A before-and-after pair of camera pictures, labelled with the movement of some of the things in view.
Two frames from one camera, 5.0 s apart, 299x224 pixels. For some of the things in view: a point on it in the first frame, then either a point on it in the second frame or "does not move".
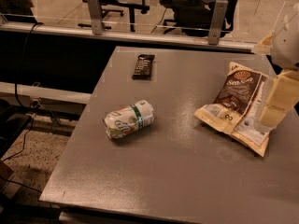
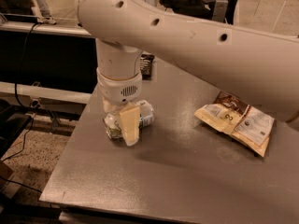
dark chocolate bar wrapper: (144, 67) does not move
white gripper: (287, 44) → (118, 90)
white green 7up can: (129, 119) does not move
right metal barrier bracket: (218, 20) does not move
